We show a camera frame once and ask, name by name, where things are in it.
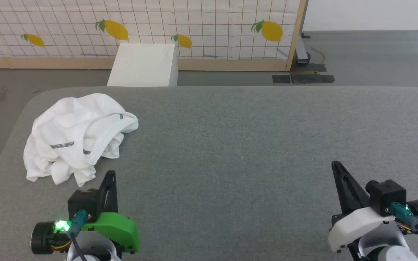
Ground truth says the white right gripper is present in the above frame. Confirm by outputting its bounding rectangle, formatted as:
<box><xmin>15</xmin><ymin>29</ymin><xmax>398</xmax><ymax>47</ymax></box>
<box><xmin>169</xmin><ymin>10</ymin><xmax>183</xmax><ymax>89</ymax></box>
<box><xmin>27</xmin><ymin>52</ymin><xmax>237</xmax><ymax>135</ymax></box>
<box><xmin>328</xmin><ymin>161</ymin><xmax>418</xmax><ymax>253</ymax></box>

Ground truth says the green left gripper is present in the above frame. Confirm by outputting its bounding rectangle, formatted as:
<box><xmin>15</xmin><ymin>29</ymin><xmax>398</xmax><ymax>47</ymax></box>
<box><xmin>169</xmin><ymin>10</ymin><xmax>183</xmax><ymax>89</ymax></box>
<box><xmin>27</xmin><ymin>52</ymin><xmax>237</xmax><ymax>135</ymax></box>
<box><xmin>30</xmin><ymin>170</ymin><xmax>139</xmax><ymax>255</ymax></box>

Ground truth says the white long-sleeve shirt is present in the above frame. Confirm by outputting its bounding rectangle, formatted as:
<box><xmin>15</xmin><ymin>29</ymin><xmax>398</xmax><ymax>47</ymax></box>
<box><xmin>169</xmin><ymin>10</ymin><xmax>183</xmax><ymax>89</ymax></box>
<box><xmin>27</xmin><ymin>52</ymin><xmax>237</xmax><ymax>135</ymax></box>
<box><xmin>23</xmin><ymin>93</ymin><xmax>139</xmax><ymax>187</ymax></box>

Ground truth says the large black floor plate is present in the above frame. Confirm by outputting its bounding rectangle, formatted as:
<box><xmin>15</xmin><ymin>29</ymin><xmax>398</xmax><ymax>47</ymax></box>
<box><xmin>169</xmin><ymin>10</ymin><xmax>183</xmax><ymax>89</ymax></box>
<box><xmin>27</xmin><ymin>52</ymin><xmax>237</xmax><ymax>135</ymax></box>
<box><xmin>290</xmin><ymin>63</ymin><xmax>336</xmax><ymax>85</ymax></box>

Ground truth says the white rectangular box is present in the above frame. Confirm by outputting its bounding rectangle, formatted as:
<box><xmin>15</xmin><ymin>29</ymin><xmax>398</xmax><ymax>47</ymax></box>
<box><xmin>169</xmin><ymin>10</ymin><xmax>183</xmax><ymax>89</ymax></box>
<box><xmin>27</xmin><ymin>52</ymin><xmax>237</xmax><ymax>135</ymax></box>
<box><xmin>106</xmin><ymin>43</ymin><xmax>179</xmax><ymax>87</ymax></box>

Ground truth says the grey metal stand foot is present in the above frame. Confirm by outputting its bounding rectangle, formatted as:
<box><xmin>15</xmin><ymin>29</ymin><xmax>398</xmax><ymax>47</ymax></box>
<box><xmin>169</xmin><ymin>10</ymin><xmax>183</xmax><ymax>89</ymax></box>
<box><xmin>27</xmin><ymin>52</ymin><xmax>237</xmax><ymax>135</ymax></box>
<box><xmin>294</xmin><ymin>33</ymin><xmax>312</xmax><ymax>66</ymax></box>

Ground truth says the lemon-pattern grid panel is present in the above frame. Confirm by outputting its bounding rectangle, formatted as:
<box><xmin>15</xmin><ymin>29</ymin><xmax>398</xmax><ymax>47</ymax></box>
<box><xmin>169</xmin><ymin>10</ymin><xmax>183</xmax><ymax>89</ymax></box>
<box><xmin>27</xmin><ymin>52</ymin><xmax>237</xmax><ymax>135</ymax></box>
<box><xmin>0</xmin><ymin>0</ymin><xmax>308</xmax><ymax>72</ymax></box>

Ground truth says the lemon print grid curtain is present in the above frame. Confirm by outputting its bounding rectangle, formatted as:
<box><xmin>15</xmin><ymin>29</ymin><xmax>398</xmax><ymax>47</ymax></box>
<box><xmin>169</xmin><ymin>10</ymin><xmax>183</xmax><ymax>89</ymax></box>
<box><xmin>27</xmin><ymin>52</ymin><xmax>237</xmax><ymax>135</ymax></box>
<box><xmin>0</xmin><ymin>0</ymin><xmax>301</xmax><ymax>61</ymax></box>

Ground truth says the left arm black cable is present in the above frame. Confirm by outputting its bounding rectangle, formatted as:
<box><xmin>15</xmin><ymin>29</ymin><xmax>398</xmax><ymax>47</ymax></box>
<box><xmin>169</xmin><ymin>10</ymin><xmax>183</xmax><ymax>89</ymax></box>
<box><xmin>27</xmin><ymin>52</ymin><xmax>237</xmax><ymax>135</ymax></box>
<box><xmin>69</xmin><ymin>210</ymin><xmax>88</xmax><ymax>261</ymax></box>

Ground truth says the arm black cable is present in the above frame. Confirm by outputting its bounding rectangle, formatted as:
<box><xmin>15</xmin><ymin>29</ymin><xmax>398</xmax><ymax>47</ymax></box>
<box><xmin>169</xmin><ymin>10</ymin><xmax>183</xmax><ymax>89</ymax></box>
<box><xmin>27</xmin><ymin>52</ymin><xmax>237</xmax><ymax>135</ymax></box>
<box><xmin>69</xmin><ymin>210</ymin><xmax>88</xmax><ymax>261</ymax></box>
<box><xmin>390</xmin><ymin>202</ymin><xmax>418</xmax><ymax>255</ymax></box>

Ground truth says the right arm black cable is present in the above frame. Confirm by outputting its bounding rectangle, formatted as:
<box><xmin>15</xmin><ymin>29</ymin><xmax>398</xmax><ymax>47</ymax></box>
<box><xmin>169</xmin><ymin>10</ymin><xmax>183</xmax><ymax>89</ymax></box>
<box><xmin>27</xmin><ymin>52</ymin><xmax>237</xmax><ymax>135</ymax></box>
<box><xmin>390</xmin><ymin>202</ymin><xmax>418</xmax><ymax>255</ymax></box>

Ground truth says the thin floor cable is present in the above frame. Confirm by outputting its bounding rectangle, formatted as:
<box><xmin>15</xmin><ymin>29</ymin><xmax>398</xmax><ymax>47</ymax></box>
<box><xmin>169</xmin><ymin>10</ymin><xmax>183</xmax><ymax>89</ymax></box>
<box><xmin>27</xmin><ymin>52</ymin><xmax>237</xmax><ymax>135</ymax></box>
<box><xmin>311</xmin><ymin>46</ymin><xmax>328</xmax><ymax>64</ymax></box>

